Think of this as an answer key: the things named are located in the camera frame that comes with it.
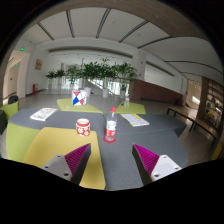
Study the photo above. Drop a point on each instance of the framed picture on wall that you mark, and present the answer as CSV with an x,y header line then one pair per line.
x,y
38,65

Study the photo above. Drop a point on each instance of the red round coaster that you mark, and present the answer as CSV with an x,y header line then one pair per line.
x,y
109,140

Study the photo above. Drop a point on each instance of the red fire extinguisher box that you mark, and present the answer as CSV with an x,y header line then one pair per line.
x,y
34,88

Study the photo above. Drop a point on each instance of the wooden bench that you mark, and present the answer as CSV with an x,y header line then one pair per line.
x,y
195,122

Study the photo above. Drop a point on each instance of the row of potted plants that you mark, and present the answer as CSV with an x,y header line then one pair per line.
x,y
123,73

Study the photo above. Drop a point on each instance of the green seat with black bag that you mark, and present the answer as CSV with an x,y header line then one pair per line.
x,y
11,107

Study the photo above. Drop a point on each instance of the red blue white cube box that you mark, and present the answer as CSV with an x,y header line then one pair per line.
x,y
79,97

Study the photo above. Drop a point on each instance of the red and white mug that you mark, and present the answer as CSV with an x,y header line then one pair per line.
x,y
83,127

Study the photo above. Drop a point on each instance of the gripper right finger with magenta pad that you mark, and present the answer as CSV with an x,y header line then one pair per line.
x,y
151,166

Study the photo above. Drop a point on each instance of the clear bottle with red cap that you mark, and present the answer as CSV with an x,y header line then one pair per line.
x,y
111,123

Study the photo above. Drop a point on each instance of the distant clear water bottle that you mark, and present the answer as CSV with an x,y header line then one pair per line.
x,y
126,102

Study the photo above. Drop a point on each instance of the open magazine on table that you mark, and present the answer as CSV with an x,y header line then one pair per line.
x,y
43,114

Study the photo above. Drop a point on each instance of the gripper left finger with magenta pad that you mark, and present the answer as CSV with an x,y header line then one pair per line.
x,y
71,166

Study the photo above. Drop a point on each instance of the wooden bookshelf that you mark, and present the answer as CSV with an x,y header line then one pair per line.
x,y
211,105

